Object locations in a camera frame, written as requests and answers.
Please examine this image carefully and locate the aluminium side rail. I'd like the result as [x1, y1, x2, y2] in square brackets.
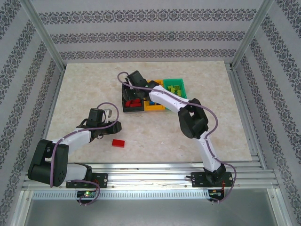
[227, 62, 269, 169]
[32, 69, 66, 171]

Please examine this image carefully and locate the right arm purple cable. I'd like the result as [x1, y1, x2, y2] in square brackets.
[117, 72, 237, 204]

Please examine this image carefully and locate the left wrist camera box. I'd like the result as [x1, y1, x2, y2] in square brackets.
[103, 108, 113, 123]

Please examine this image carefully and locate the green plastic bin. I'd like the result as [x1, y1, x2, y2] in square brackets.
[162, 78, 188, 111]

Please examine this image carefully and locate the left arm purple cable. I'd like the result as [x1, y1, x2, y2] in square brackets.
[50, 102, 119, 207]

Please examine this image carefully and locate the aluminium mounting rail frame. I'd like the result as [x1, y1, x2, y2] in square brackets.
[22, 161, 280, 192]

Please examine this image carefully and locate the aluminium corner post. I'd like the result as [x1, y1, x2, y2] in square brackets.
[229, 0, 275, 69]
[19, 0, 67, 71]

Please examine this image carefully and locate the slotted grey cable duct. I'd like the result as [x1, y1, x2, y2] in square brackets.
[31, 190, 210, 200]

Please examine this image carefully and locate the yellow plastic bin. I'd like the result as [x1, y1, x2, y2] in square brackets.
[143, 79, 166, 112]

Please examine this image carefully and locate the grey metal panel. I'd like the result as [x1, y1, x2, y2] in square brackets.
[23, 199, 279, 226]

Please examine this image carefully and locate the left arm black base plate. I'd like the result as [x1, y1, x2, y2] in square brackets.
[66, 173, 108, 189]

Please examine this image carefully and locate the black plastic bin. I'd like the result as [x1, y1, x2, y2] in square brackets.
[121, 81, 145, 113]

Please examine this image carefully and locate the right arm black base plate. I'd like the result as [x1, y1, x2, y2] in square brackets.
[191, 171, 235, 188]

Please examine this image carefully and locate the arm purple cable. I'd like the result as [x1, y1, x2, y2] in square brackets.
[117, 72, 237, 204]
[50, 102, 119, 207]

